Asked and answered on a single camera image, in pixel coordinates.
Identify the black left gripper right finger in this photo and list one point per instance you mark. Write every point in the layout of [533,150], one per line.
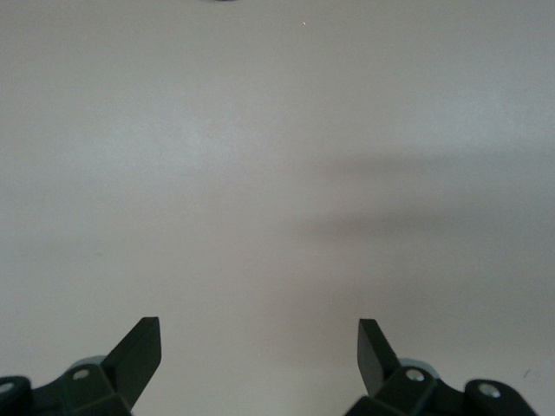
[373,359]

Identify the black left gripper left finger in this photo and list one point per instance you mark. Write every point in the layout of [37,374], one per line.
[130,364]

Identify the dark round object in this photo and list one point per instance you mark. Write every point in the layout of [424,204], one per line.
[221,1]

